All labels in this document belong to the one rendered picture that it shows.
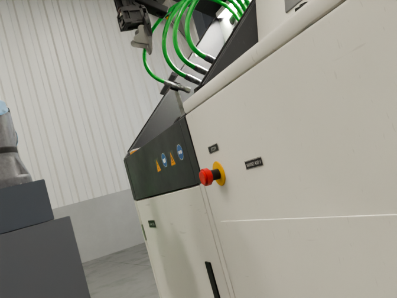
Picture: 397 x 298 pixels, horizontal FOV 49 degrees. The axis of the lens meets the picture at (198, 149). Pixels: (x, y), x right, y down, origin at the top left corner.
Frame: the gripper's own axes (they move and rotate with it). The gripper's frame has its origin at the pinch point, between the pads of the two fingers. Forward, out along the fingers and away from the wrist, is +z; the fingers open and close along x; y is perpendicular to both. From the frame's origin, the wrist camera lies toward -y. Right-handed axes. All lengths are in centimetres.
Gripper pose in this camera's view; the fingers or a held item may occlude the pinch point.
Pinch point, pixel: (151, 50)
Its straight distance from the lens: 143.8
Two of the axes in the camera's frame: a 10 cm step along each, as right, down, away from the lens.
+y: -8.9, 2.2, -3.9
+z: 2.7, 9.6, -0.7
